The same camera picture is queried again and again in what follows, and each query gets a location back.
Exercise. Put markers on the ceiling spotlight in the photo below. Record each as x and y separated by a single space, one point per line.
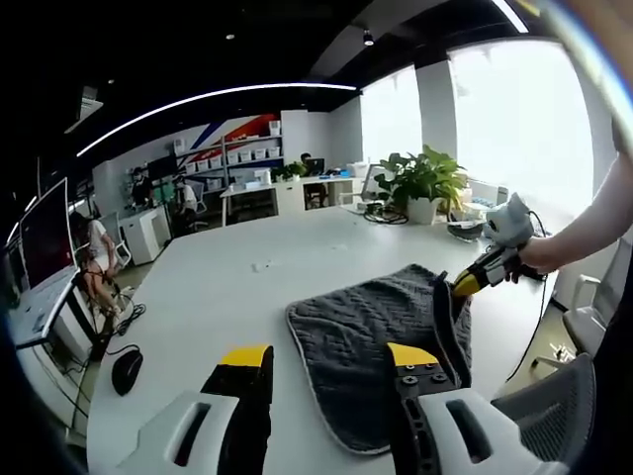
368 38

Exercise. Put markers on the white low cabinet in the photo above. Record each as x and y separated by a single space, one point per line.
143 232

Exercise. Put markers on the black computer mouse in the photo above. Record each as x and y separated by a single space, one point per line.
127 371

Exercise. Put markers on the white office desk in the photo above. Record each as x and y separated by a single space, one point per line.
247 190

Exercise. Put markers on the small green plant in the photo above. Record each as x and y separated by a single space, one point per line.
292 170

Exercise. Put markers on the computer monitor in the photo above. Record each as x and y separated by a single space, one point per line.
44 232

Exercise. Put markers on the shelf rack with white boxes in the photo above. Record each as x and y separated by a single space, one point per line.
232 153

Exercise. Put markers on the grey mesh office chair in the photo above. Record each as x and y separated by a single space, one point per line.
554 396

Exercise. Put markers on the grey knitted towel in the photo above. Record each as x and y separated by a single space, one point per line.
346 326

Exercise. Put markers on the white armrest office chair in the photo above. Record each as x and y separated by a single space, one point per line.
588 307

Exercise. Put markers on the small white computer desk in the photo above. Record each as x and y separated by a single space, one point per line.
44 307

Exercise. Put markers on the green plant in white pot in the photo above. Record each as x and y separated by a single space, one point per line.
425 173

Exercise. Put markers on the ceiling air conditioner unit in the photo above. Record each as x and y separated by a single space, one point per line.
89 104

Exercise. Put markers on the person's right hand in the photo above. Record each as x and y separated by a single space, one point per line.
539 257

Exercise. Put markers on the long ceiling light strip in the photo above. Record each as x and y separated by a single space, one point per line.
207 96

